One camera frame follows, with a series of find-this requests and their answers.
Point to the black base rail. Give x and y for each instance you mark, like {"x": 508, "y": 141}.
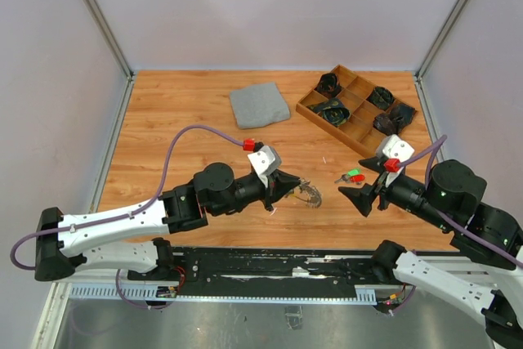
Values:
{"x": 266, "y": 273}

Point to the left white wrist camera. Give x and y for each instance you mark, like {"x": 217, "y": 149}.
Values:
{"x": 265, "y": 162}

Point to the rolled dark tie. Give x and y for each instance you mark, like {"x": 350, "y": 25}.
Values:
{"x": 394, "y": 122}
{"x": 333, "y": 111}
{"x": 381, "y": 97}
{"x": 328, "y": 85}

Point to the rolled dark tie top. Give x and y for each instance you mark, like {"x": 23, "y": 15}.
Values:
{"x": 328, "y": 85}

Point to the rolled dark tie lower right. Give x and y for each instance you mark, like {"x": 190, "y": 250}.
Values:
{"x": 394, "y": 122}

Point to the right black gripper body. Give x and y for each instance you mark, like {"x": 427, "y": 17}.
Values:
{"x": 405, "y": 192}

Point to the wooden compartment tray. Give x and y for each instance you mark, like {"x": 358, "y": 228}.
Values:
{"x": 358, "y": 132}

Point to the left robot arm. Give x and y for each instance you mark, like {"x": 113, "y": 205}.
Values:
{"x": 68, "y": 243}

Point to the folded grey cloth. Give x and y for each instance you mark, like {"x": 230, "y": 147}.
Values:
{"x": 258, "y": 106}

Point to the rolled dark tie centre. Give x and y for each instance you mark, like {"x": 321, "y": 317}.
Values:
{"x": 333, "y": 111}

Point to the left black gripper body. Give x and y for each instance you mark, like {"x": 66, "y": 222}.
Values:
{"x": 269, "y": 194}

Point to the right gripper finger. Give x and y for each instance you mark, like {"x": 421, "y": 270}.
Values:
{"x": 374, "y": 164}
{"x": 362, "y": 198}

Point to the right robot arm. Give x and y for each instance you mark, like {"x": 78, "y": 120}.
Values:
{"x": 451, "y": 200}

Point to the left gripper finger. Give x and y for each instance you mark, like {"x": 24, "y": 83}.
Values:
{"x": 285, "y": 182}
{"x": 280, "y": 190}

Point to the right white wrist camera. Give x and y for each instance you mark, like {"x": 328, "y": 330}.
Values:
{"x": 395, "y": 151}

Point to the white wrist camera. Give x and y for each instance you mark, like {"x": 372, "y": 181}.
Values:
{"x": 395, "y": 151}
{"x": 265, "y": 162}

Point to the green capped key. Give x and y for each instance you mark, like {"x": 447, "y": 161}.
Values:
{"x": 345, "y": 177}

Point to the red capped key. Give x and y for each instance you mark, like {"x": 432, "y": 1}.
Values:
{"x": 357, "y": 179}

